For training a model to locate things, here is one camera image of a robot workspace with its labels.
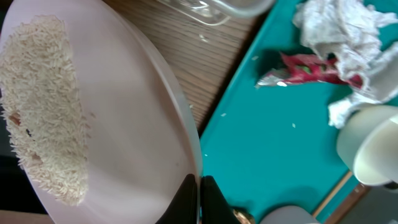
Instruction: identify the black rectangular tray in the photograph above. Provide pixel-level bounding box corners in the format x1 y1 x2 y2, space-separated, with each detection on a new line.
1 118 47 215

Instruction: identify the grey paper napkin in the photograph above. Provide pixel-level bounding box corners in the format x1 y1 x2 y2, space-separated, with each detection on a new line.
293 0 397 81

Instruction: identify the white rice pile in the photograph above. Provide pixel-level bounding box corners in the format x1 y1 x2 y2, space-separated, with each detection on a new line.
1 16 88 206

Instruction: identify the clear plastic bin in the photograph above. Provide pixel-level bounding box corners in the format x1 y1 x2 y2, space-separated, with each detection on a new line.
158 0 275 26

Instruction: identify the teal plastic serving tray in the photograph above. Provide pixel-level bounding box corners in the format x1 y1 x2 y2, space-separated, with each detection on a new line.
200 1 358 222

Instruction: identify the small white plate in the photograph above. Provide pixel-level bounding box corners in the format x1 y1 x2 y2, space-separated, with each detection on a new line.
259 205 319 224

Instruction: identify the white tissue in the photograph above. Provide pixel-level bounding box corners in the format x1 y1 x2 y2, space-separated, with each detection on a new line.
328 42 397 129

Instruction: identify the pale green cup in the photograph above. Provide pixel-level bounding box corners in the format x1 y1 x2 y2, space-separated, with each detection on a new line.
353 115 397 186

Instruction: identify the wooden chopstick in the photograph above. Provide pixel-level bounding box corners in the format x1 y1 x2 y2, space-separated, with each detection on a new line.
312 171 353 218

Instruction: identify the brown nut bar piece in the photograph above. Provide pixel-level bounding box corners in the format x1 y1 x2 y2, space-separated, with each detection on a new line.
233 208 256 224

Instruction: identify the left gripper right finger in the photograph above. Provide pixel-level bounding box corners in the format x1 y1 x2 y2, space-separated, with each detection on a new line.
200 175 240 224

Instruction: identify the red snack wrapper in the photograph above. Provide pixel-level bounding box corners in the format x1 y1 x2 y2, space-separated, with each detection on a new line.
256 53 363 88

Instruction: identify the large white plate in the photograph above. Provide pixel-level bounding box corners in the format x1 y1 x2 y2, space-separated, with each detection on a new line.
1 0 203 223

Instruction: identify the pale green bowl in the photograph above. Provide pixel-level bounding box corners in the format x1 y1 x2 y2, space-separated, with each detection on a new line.
336 105 397 171

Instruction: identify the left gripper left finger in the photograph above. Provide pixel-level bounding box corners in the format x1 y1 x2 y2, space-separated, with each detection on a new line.
155 174 198 224

